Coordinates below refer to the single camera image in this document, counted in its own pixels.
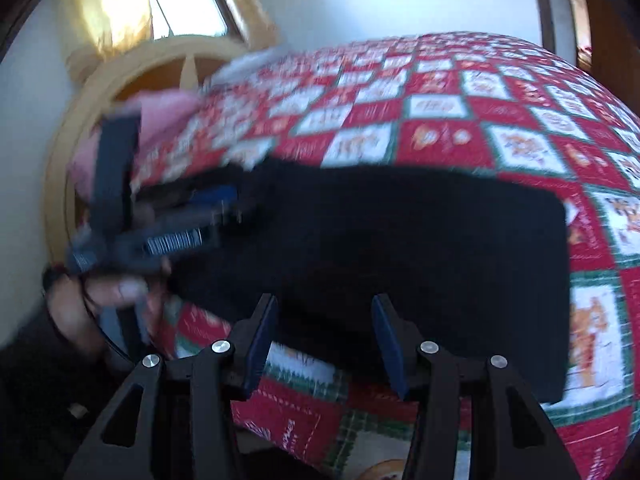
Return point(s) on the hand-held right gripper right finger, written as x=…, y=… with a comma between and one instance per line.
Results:
x=390, y=345

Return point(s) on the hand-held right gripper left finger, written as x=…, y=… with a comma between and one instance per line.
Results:
x=260, y=345

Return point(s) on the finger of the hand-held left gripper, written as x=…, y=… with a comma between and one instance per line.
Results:
x=215, y=195
x=190, y=242

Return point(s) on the black pants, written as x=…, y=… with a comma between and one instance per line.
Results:
x=400, y=260

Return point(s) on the person's left forearm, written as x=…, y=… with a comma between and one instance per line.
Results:
x=35, y=370

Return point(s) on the person's left hand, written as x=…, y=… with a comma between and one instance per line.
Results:
x=100, y=300

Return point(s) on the cream and wood headboard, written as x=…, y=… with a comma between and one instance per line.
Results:
x=65, y=170

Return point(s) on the folded pink blanket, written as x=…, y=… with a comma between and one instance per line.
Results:
x=165, y=110

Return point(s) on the striped pillow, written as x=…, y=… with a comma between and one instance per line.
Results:
x=245, y=62

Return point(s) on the wide yellow curtain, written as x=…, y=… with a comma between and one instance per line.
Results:
x=105, y=10

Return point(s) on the narrow yellow curtain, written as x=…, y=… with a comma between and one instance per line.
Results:
x=255, y=15

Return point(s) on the bed with red patchwork cover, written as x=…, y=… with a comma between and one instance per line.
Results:
x=450, y=110

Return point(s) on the brown wooden door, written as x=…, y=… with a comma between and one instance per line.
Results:
x=612, y=40

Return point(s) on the brown door frame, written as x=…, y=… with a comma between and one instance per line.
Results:
x=542, y=5

